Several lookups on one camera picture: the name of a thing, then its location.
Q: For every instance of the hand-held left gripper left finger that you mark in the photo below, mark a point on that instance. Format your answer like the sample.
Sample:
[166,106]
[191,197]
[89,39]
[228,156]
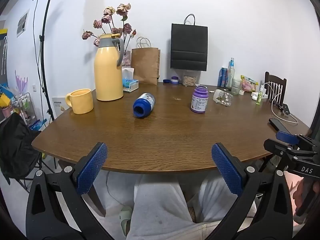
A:
[92,170]

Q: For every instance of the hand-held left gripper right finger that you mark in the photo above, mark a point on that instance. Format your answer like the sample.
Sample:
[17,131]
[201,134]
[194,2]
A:
[226,170]

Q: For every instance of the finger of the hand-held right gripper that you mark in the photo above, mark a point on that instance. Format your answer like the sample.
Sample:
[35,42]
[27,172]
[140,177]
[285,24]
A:
[286,137]
[277,147]

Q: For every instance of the blue bottle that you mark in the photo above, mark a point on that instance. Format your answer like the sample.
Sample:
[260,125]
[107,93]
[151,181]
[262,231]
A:
[144,105]

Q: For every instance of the person's right hand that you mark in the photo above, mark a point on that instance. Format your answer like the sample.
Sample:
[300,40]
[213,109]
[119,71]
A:
[300,195]

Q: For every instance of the black phone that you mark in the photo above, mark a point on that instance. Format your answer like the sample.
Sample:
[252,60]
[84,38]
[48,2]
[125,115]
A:
[278,125]

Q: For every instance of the small green spray bottle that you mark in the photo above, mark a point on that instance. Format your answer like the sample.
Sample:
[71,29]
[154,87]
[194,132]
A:
[259,97]

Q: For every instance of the pale green slipper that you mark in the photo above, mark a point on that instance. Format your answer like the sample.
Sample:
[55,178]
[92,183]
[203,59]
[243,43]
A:
[125,217]

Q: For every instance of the dark wooden chair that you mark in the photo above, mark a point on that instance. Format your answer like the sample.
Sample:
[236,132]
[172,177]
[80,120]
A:
[275,77]

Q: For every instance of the pink snack packet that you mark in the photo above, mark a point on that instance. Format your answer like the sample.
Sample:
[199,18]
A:
[248,83]

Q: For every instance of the yellow mug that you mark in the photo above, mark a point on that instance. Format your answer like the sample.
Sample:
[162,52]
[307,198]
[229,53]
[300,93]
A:
[81,101]

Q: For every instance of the clear drinking glass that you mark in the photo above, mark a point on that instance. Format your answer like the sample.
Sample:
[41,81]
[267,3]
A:
[236,87]

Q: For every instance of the clear plastic jar lying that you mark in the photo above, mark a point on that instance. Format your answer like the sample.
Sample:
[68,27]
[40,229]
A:
[223,98]

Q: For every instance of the white cardboard box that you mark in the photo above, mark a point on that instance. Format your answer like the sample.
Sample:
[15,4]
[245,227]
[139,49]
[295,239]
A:
[58,105]

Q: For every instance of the purple bottle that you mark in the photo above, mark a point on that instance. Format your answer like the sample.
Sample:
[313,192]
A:
[199,100]

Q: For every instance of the person's white pants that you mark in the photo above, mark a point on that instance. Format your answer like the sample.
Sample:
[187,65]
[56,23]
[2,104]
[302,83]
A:
[160,210]

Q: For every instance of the black cloth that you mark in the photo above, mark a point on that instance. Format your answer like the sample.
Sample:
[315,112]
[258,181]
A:
[16,145]

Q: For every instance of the clear plastic bottle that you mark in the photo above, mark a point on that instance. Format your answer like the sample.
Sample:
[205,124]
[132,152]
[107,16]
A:
[231,71]

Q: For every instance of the blue drink can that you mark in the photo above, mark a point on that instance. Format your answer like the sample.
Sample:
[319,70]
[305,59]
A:
[222,77]

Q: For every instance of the metal storage rack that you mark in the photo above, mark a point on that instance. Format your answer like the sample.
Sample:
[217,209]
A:
[25,105]

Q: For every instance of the blue tissue box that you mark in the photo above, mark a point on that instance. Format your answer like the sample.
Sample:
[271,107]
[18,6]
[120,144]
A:
[130,83]

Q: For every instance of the yellow thermos jug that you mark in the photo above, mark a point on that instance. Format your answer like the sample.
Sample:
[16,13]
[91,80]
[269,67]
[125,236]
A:
[108,75]

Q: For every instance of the clear snack jar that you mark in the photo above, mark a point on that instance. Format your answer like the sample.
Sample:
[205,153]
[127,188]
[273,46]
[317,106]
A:
[190,78]

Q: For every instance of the small purple-lidded jar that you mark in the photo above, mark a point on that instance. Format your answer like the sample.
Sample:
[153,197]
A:
[174,80]

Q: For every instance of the purple coral decoration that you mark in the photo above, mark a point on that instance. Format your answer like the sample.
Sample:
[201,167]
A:
[21,82]

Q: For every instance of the patterned flower vase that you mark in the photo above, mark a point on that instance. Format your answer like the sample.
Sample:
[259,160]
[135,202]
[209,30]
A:
[126,59]

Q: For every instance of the brown paper bag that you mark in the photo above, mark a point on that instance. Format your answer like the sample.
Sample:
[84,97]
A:
[146,66]

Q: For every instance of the black light stand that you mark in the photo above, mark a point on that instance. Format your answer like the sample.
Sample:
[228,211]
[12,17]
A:
[43,55]

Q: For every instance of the black paper bag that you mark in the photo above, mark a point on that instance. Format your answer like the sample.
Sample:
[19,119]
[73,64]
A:
[189,46]

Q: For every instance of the dried roses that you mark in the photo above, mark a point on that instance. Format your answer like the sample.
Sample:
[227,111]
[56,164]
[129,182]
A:
[123,8]

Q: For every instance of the white wall socket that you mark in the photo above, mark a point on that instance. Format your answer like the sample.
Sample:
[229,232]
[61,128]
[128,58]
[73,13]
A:
[34,87]

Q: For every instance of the wall picture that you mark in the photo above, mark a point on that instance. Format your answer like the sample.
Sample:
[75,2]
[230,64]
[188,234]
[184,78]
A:
[23,22]

